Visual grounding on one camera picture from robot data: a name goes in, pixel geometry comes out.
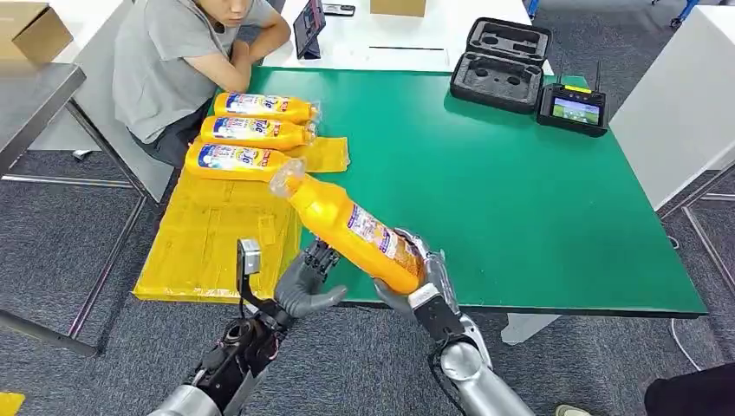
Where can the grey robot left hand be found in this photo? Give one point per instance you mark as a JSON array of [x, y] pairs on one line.
[[298, 290]]

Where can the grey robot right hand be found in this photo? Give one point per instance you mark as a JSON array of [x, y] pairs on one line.
[[442, 275]]

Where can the orange drink bottle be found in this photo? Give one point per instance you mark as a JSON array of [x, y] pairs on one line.
[[229, 174], [252, 116], [339, 221], [241, 142]]

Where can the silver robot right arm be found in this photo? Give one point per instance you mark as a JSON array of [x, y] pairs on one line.
[[476, 379]]

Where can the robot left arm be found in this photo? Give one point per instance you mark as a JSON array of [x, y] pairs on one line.
[[241, 356]]

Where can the white table leg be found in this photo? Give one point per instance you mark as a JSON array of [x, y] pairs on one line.
[[528, 330]]

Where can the yellow sheet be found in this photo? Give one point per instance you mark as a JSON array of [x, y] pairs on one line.
[[206, 241]]

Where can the green table mat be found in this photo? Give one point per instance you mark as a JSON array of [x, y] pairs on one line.
[[545, 218]]

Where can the open black foam case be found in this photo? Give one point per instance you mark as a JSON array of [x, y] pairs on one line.
[[498, 82]]

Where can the black remote controller with screen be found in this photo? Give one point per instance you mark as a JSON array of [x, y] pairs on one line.
[[575, 110]]

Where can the thin black rod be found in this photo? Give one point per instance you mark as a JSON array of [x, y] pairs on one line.
[[405, 47]]

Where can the white desk side panel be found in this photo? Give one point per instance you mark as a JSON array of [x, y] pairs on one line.
[[109, 123]]

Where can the person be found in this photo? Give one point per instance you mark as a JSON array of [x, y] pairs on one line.
[[155, 69]]

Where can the black tablet on stand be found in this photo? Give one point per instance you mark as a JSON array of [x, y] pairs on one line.
[[309, 26]]

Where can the small cardboard box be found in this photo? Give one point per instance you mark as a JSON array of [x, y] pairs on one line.
[[398, 7]]

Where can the black phone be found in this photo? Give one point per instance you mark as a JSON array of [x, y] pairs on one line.
[[339, 10]]

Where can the yellow floor object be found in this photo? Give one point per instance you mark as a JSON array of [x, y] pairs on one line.
[[8, 404]]

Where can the grey steel table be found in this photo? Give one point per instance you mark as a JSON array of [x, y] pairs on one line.
[[29, 102]]

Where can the large cardboard box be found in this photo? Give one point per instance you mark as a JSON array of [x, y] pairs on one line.
[[34, 31]]

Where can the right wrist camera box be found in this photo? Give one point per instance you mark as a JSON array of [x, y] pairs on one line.
[[436, 316]]

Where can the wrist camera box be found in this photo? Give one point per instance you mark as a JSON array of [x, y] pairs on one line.
[[250, 258], [436, 316]]

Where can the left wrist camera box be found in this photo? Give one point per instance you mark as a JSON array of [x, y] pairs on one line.
[[250, 258]]

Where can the blue metal frame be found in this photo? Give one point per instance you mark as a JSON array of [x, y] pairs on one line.
[[532, 6], [685, 10]]

